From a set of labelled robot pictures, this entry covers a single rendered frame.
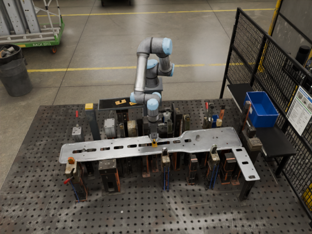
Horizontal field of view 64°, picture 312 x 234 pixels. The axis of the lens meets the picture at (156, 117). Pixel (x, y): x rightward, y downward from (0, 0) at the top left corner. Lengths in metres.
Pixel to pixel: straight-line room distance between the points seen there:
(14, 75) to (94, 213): 2.90
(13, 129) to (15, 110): 0.43
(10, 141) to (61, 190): 1.81
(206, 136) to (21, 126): 2.78
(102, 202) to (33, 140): 0.99
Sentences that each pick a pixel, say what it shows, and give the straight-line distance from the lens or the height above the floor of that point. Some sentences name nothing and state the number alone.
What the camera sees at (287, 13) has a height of 1.13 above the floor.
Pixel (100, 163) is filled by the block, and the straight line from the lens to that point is 1.83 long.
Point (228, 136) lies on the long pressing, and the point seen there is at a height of 1.00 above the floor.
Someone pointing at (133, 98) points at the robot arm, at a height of 1.34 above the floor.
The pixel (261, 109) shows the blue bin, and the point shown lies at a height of 1.03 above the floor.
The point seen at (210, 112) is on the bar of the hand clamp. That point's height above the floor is 1.14.
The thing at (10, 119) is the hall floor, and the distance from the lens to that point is 4.22.
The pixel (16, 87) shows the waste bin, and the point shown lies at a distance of 4.52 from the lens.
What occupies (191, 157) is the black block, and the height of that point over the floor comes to 0.99.
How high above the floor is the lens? 2.44
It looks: 42 degrees down
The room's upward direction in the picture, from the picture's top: 1 degrees counter-clockwise
